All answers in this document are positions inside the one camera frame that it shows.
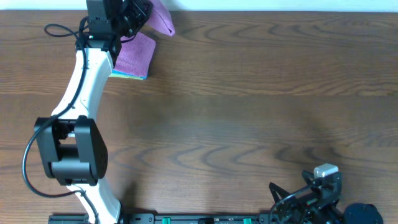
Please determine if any folded blue cloth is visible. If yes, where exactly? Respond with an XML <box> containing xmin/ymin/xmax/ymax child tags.
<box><xmin>110</xmin><ymin>70</ymin><xmax>148</xmax><ymax>80</ymax></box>

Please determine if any folded yellow-green cloth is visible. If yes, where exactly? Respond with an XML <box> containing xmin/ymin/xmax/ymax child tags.
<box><xmin>109</xmin><ymin>73</ymin><xmax>147</xmax><ymax>80</ymax></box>

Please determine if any purple microfiber cloth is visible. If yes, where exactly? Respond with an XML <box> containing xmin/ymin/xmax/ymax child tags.
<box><xmin>146</xmin><ymin>0</ymin><xmax>175</xmax><ymax>36</ymax></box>

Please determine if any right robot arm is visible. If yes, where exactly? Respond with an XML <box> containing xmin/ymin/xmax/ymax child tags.
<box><xmin>268</xmin><ymin>171</ymin><xmax>384</xmax><ymax>224</ymax></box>

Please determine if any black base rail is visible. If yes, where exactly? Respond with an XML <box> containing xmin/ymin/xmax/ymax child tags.
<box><xmin>48</xmin><ymin>213</ymin><xmax>282</xmax><ymax>224</ymax></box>

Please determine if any folded purple cloth on stack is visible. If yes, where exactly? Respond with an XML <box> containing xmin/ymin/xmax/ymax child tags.
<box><xmin>113</xmin><ymin>32</ymin><xmax>156</xmax><ymax>75</ymax></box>

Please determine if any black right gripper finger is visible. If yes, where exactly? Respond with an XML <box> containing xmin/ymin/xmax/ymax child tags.
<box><xmin>269</xmin><ymin>182</ymin><xmax>295</xmax><ymax>212</ymax></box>
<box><xmin>302</xmin><ymin>170</ymin><xmax>315</xmax><ymax>187</ymax></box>

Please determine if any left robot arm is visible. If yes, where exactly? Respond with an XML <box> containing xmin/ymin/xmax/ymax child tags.
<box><xmin>30</xmin><ymin>0</ymin><xmax>153</xmax><ymax>223</ymax></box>

